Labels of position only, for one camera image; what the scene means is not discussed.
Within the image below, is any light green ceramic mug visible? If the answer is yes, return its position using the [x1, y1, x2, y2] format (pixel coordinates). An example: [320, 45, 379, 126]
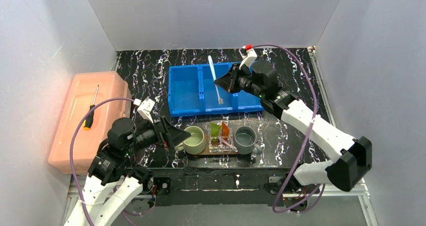
[174, 126, 206, 155]

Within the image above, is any oval wooden tray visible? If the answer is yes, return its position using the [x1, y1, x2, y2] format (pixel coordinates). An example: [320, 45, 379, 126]
[194, 148, 239, 156]

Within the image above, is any blue three-compartment plastic bin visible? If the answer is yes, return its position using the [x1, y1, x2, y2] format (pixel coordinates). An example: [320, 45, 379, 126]
[168, 64, 264, 117]

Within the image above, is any green toothpaste tube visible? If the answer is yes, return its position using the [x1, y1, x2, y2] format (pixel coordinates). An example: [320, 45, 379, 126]
[210, 123, 222, 143]

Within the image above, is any clear plastic holder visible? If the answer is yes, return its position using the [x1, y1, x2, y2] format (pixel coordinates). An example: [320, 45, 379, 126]
[208, 123, 233, 151]

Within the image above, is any orange toothpaste tube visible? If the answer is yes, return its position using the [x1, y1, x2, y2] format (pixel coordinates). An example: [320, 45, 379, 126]
[222, 122, 230, 141]

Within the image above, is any grey ceramic mug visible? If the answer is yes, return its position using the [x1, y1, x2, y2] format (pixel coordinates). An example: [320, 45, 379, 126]
[234, 126, 263, 155]

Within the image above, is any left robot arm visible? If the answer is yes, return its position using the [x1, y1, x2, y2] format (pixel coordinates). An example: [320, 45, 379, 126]
[64, 118, 190, 225]

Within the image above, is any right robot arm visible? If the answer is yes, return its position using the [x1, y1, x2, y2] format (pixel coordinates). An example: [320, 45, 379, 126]
[214, 60, 372, 192]

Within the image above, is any pink plastic storage box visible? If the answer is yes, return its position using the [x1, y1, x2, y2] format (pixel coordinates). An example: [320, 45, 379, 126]
[48, 71, 133, 175]

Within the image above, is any yellow black screwdriver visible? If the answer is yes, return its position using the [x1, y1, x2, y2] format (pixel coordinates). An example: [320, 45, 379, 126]
[83, 85, 99, 130]

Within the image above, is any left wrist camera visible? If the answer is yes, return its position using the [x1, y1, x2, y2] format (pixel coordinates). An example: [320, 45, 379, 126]
[133, 97, 155, 124]

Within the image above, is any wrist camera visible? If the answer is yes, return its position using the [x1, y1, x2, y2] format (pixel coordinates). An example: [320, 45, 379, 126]
[133, 97, 155, 124]
[239, 44, 257, 70]

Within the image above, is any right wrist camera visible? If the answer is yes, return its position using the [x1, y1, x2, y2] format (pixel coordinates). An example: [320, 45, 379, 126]
[239, 44, 257, 70]

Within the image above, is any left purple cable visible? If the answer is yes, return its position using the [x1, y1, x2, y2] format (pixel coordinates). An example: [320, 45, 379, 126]
[69, 97, 142, 226]

